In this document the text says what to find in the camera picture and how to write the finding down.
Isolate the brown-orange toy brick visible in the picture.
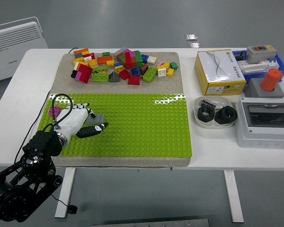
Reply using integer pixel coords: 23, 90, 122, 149
115, 53, 126, 68

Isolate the white table leg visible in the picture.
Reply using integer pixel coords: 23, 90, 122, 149
54, 167, 76, 218
223, 169, 244, 223

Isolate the small black printed card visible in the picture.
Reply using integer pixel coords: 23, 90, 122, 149
201, 98, 216, 108

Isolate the orange eight-stud toy brick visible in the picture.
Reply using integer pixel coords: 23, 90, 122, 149
97, 56, 114, 65

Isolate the grey holder block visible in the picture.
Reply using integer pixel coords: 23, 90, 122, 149
244, 78, 284, 99

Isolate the tall green toy brick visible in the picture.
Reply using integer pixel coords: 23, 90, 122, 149
133, 50, 144, 68

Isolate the red four-stud toy brick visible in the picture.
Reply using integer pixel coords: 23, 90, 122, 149
119, 69, 131, 80

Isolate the magenta toy brick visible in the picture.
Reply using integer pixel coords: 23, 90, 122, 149
48, 106, 62, 117

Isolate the green studded baseplate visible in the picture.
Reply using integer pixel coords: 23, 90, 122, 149
37, 93, 193, 158

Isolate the white terminal strip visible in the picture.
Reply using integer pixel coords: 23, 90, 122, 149
236, 58, 281, 74

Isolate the orange cylinder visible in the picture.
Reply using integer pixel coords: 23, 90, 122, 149
259, 68, 283, 92

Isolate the blue plastic tray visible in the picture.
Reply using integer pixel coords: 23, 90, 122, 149
231, 48, 284, 83

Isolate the large red toy brick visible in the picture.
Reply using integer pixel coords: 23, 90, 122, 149
77, 63, 93, 84

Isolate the large grey toy brick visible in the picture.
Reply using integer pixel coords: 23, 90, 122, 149
113, 46, 130, 57

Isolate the grey eight-stud toy brick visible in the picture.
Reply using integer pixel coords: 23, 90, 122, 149
85, 113, 105, 125

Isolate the grey enclosure with clear lid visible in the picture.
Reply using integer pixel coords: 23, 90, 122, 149
235, 97, 284, 149

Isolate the tall red toy brick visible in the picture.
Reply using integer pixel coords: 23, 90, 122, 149
124, 52, 133, 70

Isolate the big black hex nut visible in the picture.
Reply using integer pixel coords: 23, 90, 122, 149
214, 106, 238, 125

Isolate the grey push-button switch box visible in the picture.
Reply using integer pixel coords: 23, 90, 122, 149
245, 44, 277, 64

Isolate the grey metal plate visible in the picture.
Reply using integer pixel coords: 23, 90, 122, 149
91, 218, 210, 227

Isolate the grey slope toy brick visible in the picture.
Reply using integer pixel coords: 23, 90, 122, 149
108, 71, 121, 83

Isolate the lime green framed brick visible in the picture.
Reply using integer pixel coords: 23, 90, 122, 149
91, 73, 109, 83

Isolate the grey-brown mat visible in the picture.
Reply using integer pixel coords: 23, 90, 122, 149
35, 51, 192, 168

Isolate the yellow white cardboard box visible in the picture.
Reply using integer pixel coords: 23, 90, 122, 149
194, 49, 247, 96

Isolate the white dish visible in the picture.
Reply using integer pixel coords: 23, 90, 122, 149
193, 96, 234, 130

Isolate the black cord with plug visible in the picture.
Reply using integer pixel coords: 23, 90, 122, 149
13, 91, 78, 215

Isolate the small black hex nut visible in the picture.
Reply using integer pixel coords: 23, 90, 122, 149
197, 105, 215, 123

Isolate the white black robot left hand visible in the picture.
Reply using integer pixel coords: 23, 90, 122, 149
58, 103, 109, 139

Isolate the pink stacked toy brick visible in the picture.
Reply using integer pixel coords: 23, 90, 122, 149
123, 48, 137, 58

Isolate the white panel heater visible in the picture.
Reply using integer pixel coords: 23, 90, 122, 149
0, 16, 49, 92

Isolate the lime green long brick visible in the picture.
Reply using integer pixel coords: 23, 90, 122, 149
142, 67, 158, 83

